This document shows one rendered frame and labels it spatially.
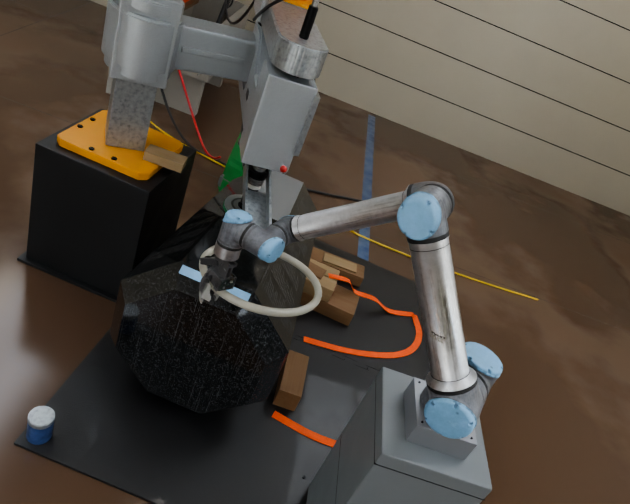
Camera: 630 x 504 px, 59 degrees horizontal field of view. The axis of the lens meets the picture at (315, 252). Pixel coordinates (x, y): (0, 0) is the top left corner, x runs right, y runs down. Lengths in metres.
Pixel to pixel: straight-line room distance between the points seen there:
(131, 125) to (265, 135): 0.81
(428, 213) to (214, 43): 1.73
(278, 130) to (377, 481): 1.44
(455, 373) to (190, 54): 1.96
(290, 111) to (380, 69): 4.93
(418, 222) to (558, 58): 6.19
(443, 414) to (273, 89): 1.42
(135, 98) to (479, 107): 5.34
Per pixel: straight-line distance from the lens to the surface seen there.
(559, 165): 8.07
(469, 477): 2.05
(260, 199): 2.58
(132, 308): 2.48
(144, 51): 2.76
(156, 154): 2.97
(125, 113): 2.96
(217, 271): 1.96
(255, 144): 2.48
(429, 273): 1.55
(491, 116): 7.61
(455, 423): 1.73
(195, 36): 2.88
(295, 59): 2.32
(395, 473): 2.00
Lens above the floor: 2.24
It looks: 33 degrees down
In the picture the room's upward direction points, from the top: 24 degrees clockwise
